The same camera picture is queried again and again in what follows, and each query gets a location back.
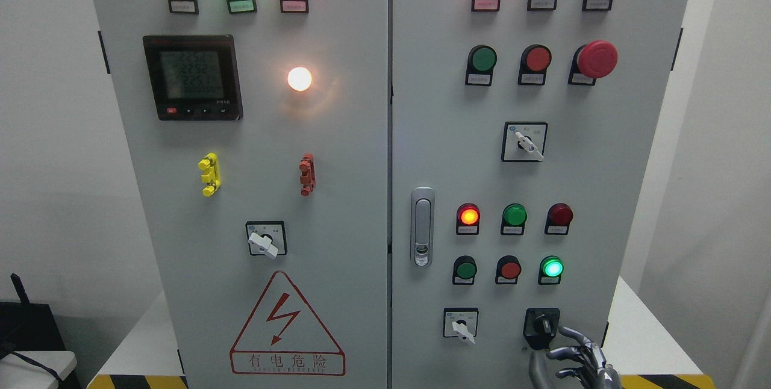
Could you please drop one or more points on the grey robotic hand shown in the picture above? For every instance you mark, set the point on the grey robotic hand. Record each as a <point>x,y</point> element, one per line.
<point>593,371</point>

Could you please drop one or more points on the black rotary knob switch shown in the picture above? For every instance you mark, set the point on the black rotary knob switch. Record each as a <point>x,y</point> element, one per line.
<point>540,327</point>

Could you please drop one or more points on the green push button lower right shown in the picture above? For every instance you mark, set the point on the green push button lower right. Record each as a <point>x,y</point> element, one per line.
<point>550,270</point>

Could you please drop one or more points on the green push button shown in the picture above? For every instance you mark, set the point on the green push button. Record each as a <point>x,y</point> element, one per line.
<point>550,270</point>
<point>464,270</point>
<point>479,66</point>

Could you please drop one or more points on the red push button lower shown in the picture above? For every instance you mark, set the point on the red push button lower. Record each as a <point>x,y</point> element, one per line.
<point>508,270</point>

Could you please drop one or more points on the red push button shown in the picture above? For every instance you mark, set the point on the red push button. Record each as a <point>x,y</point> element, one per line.
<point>508,270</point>
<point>534,63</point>

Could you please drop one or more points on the red indicator middle right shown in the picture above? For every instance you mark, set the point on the red indicator middle right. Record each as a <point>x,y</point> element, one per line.
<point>559,218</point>

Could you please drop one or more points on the green push button lower left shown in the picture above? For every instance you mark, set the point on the green push button lower left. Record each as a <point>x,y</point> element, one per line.
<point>464,270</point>

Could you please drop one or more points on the green indicator middle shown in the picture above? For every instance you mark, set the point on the green indicator middle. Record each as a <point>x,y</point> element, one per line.
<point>513,220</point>

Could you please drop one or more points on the red lit indicator middle left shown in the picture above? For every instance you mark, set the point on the red lit indicator middle left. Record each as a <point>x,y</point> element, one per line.
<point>468,219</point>

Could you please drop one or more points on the red emergency stop mushroom button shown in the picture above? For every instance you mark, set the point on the red emergency stop mushroom button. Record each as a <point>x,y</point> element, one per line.
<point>592,61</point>

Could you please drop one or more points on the red electrical hazard warning sticker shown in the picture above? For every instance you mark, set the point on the red electrical hazard warning sticker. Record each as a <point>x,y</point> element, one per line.
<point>283,335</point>

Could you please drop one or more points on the grey electrical control cabinet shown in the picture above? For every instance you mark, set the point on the grey electrical control cabinet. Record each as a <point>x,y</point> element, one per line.
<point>388,111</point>

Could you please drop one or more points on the red push button upper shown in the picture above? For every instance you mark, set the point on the red push button upper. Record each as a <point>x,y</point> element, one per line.
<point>534,63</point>

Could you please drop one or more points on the green push button upper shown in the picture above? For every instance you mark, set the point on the green push button upper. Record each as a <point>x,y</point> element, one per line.
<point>479,66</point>

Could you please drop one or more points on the red terminal connector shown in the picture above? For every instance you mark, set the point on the red terminal connector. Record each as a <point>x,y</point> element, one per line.
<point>307,174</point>

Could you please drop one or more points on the white glowing pilot lamp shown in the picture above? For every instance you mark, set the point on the white glowing pilot lamp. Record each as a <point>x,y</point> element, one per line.
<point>299,78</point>

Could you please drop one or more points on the yellow terminal connector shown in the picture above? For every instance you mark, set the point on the yellow terminal connector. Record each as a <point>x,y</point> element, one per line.
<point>210,175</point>

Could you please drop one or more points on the black digital power meter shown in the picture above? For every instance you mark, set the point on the black digital power meter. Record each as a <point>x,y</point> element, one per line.
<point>194,77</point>

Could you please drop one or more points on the black device with antenna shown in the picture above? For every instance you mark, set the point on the black device with antenna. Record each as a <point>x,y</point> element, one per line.
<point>27,326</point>

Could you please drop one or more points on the lower white selector switch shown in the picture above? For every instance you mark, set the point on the lower white selector switch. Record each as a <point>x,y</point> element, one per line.
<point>461,323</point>

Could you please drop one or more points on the upper right white selector switch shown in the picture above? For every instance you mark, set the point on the upper right white selector switch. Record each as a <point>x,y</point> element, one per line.
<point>524,141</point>

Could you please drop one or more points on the silver door latch handle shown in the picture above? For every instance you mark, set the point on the silver door latch handle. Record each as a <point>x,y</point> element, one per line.
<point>422,223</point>

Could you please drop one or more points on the left door white selector switch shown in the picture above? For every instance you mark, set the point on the left door white selector switch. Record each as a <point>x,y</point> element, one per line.
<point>266,238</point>

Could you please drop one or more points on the white box with cable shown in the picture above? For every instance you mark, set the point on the white box with cable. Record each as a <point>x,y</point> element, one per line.
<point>16,373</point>

